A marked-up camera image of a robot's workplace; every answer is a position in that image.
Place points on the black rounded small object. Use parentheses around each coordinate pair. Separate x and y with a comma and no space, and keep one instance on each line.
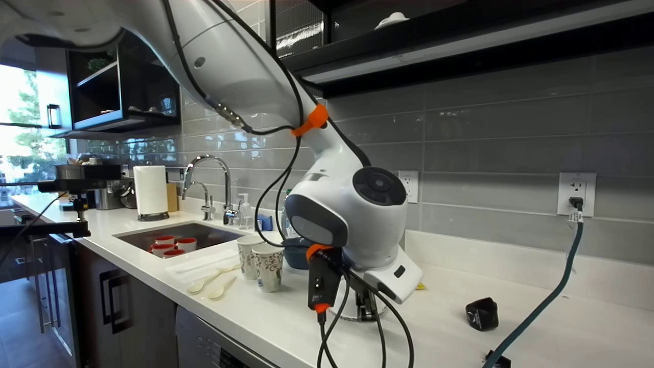
(480,312)

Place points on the bright outdoor window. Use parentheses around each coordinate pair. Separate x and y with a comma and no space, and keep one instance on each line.
(27,136)

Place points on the steel kitchen sink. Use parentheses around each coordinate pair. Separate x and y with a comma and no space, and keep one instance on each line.
(205,233)

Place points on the black upper cabinet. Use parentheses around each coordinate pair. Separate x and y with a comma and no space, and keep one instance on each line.
(441,21)

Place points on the small chrome tap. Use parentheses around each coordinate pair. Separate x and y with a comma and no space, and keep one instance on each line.
(205,201)

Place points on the red white cup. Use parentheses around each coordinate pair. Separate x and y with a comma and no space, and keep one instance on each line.
(164,240)
(166,252)
(186,243)

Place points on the small blue container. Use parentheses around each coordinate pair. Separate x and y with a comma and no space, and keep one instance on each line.
(267,220)

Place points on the paper towel roll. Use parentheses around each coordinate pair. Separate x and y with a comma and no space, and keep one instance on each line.
(150,191)

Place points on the patterned paper cup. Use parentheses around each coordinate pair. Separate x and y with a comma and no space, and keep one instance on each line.
(248,257)
(268,268)

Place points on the dark base cabinet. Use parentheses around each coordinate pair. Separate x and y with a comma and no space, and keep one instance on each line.
(145,320)

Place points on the dishwasher front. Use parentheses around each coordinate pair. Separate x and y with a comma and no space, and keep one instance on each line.
(210,343)

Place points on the white wall outlet with plug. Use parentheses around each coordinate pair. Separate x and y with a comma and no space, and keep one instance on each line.
(567,183)

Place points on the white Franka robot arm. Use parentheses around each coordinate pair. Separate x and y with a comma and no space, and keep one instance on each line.
(237,67)

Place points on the blue bowl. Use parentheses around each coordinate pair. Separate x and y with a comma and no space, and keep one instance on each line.
(295,253)

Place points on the black open wall shelf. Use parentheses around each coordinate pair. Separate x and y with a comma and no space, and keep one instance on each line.
(150,82)

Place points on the white plastic spoon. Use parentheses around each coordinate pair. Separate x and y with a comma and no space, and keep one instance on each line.
(223,287)
(205,279)

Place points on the glass jar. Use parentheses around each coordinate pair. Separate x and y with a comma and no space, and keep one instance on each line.
(54,115)

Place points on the small yellow object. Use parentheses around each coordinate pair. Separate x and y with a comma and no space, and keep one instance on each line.
(420,287)

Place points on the small brown box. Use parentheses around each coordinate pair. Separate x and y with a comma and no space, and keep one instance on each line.
(172,197)

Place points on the chrome kitchen faucet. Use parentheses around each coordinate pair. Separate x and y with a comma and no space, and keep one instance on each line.
(223,179)

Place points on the black bar mount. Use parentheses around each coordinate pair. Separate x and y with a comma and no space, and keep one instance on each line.
(41,230)

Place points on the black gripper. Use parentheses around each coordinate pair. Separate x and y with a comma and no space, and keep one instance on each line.
(365,300)

